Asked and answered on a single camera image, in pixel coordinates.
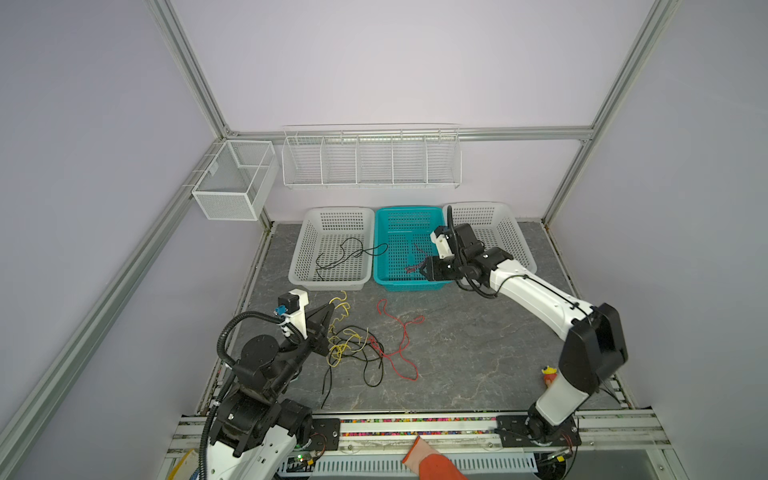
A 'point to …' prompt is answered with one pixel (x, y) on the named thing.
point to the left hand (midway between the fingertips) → (332, 309)
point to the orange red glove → (429, 463)
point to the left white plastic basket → (334, 250)
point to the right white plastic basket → (497, 224)
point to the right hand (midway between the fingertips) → (426, 270)
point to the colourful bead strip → (417, 420)
